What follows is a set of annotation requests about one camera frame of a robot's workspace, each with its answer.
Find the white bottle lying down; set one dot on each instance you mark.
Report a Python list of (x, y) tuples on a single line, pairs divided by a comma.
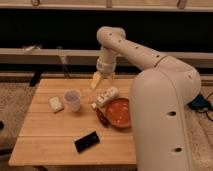
[(105, 97)]

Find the translucent plastic cup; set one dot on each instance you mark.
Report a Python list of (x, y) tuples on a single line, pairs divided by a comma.
[(72, 99)]

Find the wooden table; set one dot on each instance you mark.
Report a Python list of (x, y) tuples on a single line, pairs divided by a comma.
[(47, 138)]

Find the small white box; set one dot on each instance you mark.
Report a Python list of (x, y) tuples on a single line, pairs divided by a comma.
[(56, 104)]

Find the black rectangular device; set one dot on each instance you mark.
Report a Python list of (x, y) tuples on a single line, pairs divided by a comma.
[(86, 142)]

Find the dark red utensil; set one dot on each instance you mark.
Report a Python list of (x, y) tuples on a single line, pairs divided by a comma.
[(101, 117)]

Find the long wooden bench rail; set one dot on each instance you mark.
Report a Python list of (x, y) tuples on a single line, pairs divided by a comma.
[(86, 57)]

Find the blue object on floor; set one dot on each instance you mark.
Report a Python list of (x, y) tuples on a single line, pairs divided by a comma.
[(200, 103)]

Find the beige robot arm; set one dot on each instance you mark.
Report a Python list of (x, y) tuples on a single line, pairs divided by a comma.
[(157, 99)]

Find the orange bowl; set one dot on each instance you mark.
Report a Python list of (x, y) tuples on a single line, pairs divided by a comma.
[(117, 113)]

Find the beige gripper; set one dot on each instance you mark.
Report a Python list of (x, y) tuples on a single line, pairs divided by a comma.
[(106, 69)]

